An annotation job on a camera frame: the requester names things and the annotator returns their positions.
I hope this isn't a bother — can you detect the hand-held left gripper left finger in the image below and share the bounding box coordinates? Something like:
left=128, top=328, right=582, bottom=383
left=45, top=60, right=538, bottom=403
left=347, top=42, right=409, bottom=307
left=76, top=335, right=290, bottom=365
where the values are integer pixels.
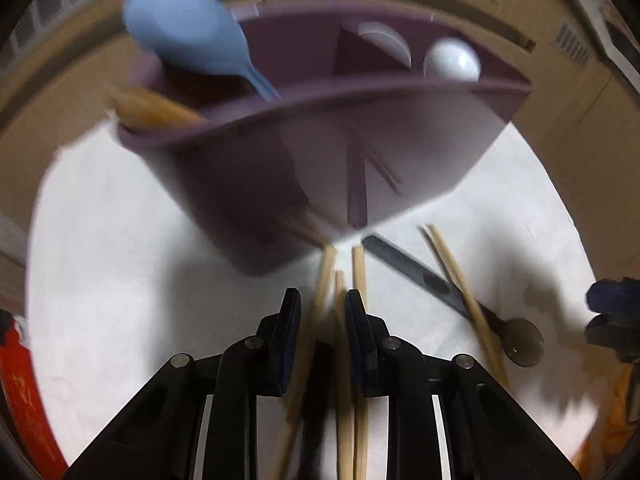
left=62, top=287, right=303, bottom=480

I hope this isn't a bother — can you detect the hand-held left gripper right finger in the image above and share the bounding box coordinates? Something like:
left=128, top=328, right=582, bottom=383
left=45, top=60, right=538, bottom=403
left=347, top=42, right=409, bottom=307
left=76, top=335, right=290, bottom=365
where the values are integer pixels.
left=345, top=288, right=582, bottom=480

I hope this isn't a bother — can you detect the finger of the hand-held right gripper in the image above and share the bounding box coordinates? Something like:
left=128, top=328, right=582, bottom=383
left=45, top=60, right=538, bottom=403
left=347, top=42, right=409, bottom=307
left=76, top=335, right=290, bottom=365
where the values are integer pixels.
left=584, top=312, right=640, bottom=363
left=585, top=278, right=640, bottom=315

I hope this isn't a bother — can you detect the purple plastic utensil holder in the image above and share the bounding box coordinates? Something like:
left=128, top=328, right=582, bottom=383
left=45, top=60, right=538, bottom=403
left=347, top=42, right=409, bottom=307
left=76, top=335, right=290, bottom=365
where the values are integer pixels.
left=115, top=0, right=534, bottom=277

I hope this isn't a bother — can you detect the wooden spoon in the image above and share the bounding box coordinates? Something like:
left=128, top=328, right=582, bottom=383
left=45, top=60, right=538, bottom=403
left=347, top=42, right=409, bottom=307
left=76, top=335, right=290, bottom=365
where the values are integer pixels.
left=112, top=86, right=207, bottom=131

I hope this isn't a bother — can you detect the small white round spoon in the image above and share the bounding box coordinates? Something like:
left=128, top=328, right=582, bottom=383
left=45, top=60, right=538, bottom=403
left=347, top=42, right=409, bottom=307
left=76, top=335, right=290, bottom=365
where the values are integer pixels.
left=423, top=38, right=482, bottom=84

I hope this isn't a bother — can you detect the white plastic spoon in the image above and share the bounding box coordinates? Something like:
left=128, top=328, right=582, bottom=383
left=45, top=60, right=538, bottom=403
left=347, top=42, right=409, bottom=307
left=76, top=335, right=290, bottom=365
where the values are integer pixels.
left=358, top=21, right=413, bottom=69

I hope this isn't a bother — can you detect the light blue plastic spoon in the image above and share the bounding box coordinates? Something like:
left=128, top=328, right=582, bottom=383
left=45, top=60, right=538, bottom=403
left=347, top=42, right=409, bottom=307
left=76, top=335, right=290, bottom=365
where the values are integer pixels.
left=122, top=0, right=282, bottom=102

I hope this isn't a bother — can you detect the white tablecloth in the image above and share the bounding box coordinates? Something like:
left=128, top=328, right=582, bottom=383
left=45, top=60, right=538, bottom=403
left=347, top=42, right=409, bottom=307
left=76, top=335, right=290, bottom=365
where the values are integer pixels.
left=25, top=120, right=602, bottom=480

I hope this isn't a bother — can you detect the small grey vent grille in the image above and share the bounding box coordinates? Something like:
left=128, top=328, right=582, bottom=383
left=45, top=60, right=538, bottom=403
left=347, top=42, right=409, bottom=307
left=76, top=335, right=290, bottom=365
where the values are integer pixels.
left=554, top=22, right=590, bottom=67

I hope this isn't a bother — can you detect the red doormat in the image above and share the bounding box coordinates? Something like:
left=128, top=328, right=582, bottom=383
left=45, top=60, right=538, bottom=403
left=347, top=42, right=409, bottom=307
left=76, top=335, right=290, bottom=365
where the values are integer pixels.
left=0, top=309, right=69, bottom=480

